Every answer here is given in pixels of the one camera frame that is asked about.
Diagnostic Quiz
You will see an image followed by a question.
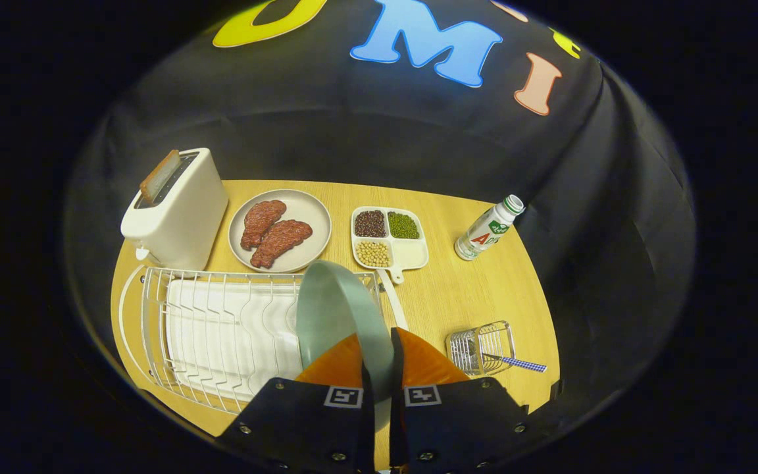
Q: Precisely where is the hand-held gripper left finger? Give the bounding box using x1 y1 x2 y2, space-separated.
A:
218 332 376 474

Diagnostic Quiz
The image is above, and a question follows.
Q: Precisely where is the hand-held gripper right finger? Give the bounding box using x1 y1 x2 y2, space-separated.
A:
389 327 531 471

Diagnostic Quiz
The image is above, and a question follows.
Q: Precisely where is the metal wire basket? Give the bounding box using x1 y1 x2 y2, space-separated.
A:
446 321 517 377

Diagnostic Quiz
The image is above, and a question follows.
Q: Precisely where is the pale green plate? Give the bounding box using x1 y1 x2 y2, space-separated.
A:
295 260 395 402

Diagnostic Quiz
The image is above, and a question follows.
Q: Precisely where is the spoon with checked handle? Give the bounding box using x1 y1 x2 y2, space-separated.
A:
482 354 547 373

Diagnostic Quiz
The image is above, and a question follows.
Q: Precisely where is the white wire dish rack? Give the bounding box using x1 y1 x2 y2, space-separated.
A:
118 265 383 415

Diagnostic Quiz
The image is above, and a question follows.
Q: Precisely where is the beige round plate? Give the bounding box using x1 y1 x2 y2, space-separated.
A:
228 189 332 274

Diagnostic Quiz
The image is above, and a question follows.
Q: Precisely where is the heap of yellow soybeans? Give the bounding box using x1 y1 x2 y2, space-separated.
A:
357 241 391 268

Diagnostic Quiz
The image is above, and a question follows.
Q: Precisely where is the white divided tray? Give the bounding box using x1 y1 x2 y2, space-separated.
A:
351 206 430 330

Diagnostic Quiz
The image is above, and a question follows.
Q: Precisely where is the white drip tray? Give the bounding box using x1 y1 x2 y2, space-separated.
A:
165 280 304 402

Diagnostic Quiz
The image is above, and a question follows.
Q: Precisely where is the heap of green beans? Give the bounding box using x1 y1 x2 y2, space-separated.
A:
388 211 420 240

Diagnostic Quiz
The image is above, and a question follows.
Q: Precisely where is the heap of dark red beans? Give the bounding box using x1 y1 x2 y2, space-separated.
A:
355 210 388 238

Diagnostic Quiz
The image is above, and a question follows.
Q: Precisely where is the reddish meat slice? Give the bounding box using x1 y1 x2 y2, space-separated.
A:
250 220 313 269
241 200 287 250

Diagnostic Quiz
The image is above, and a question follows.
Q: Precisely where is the white drink bottle green label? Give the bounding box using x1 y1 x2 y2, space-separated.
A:
454 195 525 261

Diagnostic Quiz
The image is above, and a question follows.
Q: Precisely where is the white toaster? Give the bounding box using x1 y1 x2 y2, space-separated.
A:
120 147 230 271

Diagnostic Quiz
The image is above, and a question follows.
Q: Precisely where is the black backdrop cloth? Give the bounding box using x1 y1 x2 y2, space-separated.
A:
63 0 695 429

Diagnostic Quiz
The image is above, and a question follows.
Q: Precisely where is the brown toast slice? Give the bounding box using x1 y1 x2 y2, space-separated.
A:
139 150 181 203

